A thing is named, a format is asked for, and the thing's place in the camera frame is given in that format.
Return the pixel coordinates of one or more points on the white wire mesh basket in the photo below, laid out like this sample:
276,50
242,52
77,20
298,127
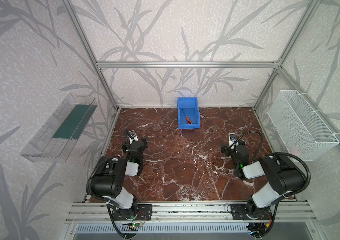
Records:
303,132

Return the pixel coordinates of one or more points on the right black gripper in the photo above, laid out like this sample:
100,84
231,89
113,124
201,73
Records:
230,147

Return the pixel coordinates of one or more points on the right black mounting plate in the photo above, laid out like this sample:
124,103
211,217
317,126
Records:
249,212

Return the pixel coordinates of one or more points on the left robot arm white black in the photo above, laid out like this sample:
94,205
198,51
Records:
106,183

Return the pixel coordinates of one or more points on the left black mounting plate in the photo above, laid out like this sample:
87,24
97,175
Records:
141,212

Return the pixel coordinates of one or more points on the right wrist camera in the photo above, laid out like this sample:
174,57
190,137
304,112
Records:
232,138

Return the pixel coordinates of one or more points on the black mounting plate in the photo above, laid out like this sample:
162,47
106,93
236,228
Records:
141,212
249,212

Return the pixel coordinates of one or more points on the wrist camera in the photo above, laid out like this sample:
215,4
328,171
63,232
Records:
131,136
232,138

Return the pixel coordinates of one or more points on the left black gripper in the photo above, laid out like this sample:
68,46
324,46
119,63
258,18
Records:
134,143

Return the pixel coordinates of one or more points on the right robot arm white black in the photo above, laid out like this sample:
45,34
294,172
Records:
286,175

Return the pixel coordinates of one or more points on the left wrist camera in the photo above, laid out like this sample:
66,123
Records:
131,136

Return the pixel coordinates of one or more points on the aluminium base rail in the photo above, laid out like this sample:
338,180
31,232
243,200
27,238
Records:
193,212

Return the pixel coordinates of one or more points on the horizontal aluminium frame bar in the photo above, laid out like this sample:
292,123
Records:
180,64

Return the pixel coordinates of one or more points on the blue plastic bin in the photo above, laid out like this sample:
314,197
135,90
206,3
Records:
191,108

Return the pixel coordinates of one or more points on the clear plastic wall tray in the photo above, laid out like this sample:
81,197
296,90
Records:
56,139

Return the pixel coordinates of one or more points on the orange handled screwdriver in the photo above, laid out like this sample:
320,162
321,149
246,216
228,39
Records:
189,122

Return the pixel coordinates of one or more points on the green circuit board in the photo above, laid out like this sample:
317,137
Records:
134,224

